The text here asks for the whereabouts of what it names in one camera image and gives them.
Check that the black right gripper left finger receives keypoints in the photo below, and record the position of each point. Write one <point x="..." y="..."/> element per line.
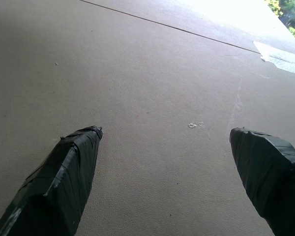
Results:
<point x="61" y="186"/>

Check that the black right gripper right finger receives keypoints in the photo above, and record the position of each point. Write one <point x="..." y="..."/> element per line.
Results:
<point x="268" y="177"/>

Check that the white tape strip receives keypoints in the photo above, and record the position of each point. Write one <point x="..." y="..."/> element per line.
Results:
<point x="280" y="57"/>

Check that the green foliage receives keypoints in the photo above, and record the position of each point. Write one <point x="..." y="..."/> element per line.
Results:
<point x="293" y="18"/>

